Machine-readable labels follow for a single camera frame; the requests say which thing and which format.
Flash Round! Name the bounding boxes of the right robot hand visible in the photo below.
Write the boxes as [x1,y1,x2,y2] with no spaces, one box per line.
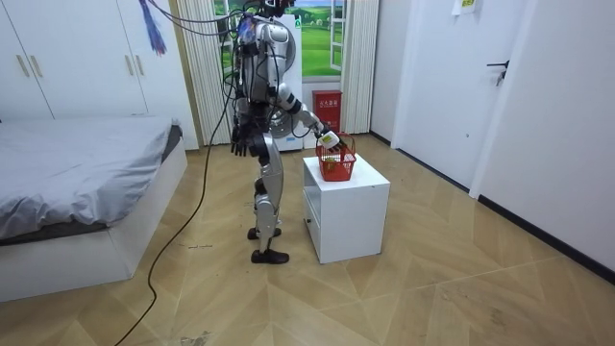
[316,128,348,154]

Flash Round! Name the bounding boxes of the white bedside cabinet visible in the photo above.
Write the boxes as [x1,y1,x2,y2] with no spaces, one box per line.
[302,154,391,265]

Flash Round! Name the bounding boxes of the black door handle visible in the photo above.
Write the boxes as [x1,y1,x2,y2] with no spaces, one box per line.
[486,60,510,87]

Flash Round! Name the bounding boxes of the black floor cable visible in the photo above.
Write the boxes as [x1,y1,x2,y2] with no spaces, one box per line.
[113,71,236,346]

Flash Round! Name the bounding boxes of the grey bed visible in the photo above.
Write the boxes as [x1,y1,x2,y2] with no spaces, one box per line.
[0,114,188,304]

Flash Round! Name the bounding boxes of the white door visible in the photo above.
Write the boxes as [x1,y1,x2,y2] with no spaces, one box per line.
[391,0,539,201]

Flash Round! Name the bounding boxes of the beige pleated curtain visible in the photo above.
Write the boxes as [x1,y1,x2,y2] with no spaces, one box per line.
[175,0,233,147]
[339,0,381,136]

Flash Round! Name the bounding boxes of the white washing machine tower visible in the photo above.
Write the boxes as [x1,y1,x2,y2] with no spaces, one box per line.
[266,12,305,153]

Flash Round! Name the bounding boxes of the white wardrobe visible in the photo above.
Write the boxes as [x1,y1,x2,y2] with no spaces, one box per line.
[0,0,201,151]

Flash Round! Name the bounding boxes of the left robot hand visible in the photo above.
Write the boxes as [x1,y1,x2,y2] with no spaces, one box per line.
[230,122,254,159]

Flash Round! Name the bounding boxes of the robot body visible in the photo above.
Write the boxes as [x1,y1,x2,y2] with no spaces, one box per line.
[230,0,298,140]

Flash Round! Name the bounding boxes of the white and yellow wall sign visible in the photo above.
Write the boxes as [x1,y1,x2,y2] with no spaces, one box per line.
[451,0,478,16]

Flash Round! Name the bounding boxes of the red plastic basket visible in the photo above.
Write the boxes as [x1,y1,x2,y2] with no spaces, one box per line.
[314,133,357,183]

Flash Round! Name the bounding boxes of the robot legs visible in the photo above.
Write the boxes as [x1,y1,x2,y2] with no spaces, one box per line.
[246,132,291,265]

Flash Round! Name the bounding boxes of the red fire equipment box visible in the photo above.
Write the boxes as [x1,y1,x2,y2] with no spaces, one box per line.
[311,89,343,135]

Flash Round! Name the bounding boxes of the landscape window wall poster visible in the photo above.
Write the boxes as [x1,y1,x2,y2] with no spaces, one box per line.
[213,0,348,79]

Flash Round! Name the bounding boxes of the cable bundle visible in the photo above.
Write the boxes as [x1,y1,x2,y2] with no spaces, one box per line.
[137,0,270,57]

